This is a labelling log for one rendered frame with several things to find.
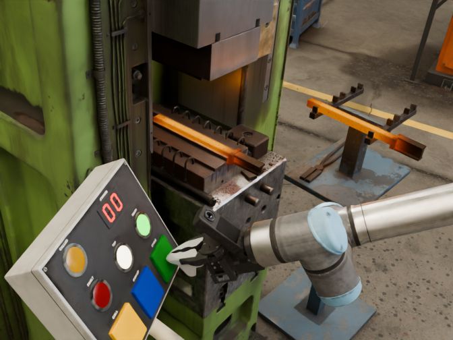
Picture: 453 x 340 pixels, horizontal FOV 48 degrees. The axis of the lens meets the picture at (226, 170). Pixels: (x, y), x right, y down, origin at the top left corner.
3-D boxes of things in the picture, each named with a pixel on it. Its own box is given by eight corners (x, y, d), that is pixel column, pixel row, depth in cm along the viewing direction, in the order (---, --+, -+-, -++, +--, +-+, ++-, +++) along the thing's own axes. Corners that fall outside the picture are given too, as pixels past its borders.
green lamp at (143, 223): (156, 231, 110) (156, 215, 107) (139, 241, 107) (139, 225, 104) (145, 224, 111) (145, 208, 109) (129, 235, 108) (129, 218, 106)
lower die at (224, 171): (245, 168, 159) (248, 145, 154) (203, 197, 146) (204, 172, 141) (149, 120, 179) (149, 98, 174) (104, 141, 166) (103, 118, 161)
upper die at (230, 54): (257, 60, 139) (261, 25, 133) (209, 81, 125) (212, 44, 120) (148, 19, 159) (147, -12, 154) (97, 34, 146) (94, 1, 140)
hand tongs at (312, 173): (371, 120, 222) (372, 117, 222) (381, 123, 220) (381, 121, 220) (299, 178, 182) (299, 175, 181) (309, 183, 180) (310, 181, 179)
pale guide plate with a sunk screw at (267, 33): (272, 52, 167) (278, -1, 157) (255, 60, 161) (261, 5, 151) (266, 50, 168) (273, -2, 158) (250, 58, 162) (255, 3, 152)
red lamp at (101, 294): (117, 300, 94) (116, 283, 91) (97, 315, 90) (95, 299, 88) (106, 291, 95) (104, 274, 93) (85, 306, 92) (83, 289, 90)
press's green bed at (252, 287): (256, 338, 217) (269, 258, 191) (197, 401, 192) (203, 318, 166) (162, 273, 244) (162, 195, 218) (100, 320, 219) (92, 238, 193)
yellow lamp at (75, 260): (93, 266, 90) (91, 247, 88) (71, 280, 87) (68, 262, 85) (81, 257, 92) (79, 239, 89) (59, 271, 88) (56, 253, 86)
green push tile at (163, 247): (180, 258, 116) (164, 233, 113) (169, 282, 110) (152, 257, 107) (173, 260, 117) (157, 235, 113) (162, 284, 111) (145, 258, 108)
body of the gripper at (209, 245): (212, 285, 107) (263, 276, 102) (193, 255, 104) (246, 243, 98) (220, 260, 113) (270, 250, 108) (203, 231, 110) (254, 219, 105)
